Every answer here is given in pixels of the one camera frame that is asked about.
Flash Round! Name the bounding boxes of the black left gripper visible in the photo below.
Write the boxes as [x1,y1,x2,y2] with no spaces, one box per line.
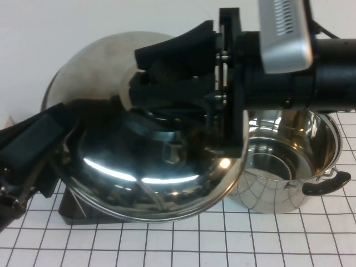
[0,115,75,229]

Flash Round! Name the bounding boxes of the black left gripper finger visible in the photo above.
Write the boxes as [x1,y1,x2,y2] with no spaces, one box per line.
[0,102,80,148]

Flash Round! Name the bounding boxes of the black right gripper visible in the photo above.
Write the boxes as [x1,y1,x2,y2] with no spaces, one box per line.
[130,7,318,152]

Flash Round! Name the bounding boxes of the stainless steel pot lid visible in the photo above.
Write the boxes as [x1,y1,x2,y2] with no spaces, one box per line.
[40,32,250,223]

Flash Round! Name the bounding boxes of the white black grid tablecloth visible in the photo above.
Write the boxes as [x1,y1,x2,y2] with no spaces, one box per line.
[0,111,356,267]

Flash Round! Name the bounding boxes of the black tray wire lid rack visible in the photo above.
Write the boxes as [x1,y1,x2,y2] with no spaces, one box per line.
[58,191,201,226]

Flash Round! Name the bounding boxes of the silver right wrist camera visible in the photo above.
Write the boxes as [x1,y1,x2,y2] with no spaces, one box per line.
[258,0,318,75]

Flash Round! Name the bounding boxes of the black right camera cable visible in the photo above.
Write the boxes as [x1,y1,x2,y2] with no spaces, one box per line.
[308,16,343,38]

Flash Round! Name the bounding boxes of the stainless steel pot black handles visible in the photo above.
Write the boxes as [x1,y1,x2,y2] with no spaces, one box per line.
[228,110,352,214]

